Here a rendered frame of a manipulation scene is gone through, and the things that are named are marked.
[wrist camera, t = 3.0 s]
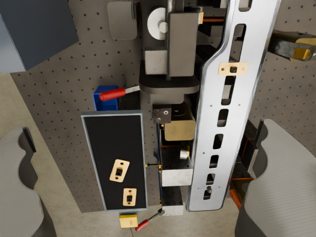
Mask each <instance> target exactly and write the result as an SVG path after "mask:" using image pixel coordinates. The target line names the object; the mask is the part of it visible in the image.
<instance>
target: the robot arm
mask: <svg viewBox="0 0 316 237"><path fill-rule="evenodd" d="M254 144H256V147H257V148H258V153H257V156H256V159H255V162H254V165H253V172H254V174H255V176H256V179H255V180H252V181H251V182H250V183H249V186H248V188H247V191H246V194H245V197H244V200H243V202H242V205H241V208H240V210H239V214H238V218H237V223H236V227H235V232H234V233H235V237H316V158H315V157H314V156H313V155H312V154H311V153H310V152H309V151H308V150H307V149H306V148H305V147H304V146H303V145H302V144H300V143H299V142H298V141H297V140H296V139H294V138H293V137H292V136H291V135H290V134H288V133H287V132H286V131H285V130H284V129H282V128H281V127H280V126H279V125H278V124H277V123H275V122H274V121H273V120H271V119H260V122H259V125H258V129H257V132H256V136H255V139H254ZM35 152H36V149H35V145H34V142H33V139H32V135H31V132H30V130H29V128H28V127H26V126H25V127H17V128H14V129H13V130H11V131H10V132H9V133H8V134H7V135H5V136H4V137H3V138H2V139H1V140H0V237H57V235H56V232H55V228H54V224H53V221H52V219H51V217H50V215H49V213H48V211H47V209H46V207H45V205H44V203H43V201H42V199H41V198H40V196H39V194H38V192H37V191H35V190H33V189H34V186H35V184H36V182H37V180H38V176H37V174H36V172H35V170H34V168H33V166H32V164H31V158H32V157H33V153H35Z"/></svg>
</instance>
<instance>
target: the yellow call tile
mask: <svg viewBox="0 0 316 237"><path fill-rule="evenodd" d="M119 219H120V224H121V227H122V228H129V227H138V220H137V215H136V214H134V215H120V217H119Z"/></svg>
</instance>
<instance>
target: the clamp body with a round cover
mask: <svg viewBox="0 0 316 237"><path fill-rule="evenodd" d="M171 108H172V111H171V123H168V124H161V126H163V128H164V135H165V140H167V141H182V140H192V139H193V138H194V133H195V125H196V122H195V120H194V117H193V115H192V113H191V110H190V107H189V105H188V102H185V101H183V102H182V103H180V104H171Z"/></svg>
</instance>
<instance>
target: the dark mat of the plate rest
mask: <svg viewBox="0 0 316 237"><path fill-rule="evenodd" d="M84 119H85V123H86V127H87V132H88V136H89V139H90V144H91V148H92V152H93V156H94V159H95V164H96V168H97V172H98V176H99V180H100V184H101V188H102V192H103V197H104V201H105V205H106V209H107V210H118V209H136V208H146V195H145V180H144V166H143V151H142V130H141V116H140V115H124V116H96V117H84ZM116 159H121V160H126V161H129V166H128V168H127V171H126V174H125V177H124V179H123V181H122V182H117V181H112V180H110V176H111V172H112V170H113V167H114V164H115V160H116ZM124 188H136V199H135V205H134V206H126V205H123V197H124Z"/></svg>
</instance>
